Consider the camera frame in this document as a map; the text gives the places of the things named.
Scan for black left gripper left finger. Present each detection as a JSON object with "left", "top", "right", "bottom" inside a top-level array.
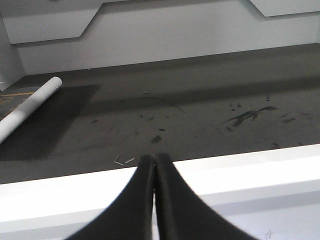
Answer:
[{"left": 67, "top": 155, "right": 154, "bottom": 240}]

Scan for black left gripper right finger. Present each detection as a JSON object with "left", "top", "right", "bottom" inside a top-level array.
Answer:
[{"left": 155, "top": 153, "right": 254, "bottom": 240}]

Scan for metal staples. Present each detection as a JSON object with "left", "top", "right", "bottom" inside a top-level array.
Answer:
[{"left": 113, "top": 155, "right": 136, "bottom": 166}]

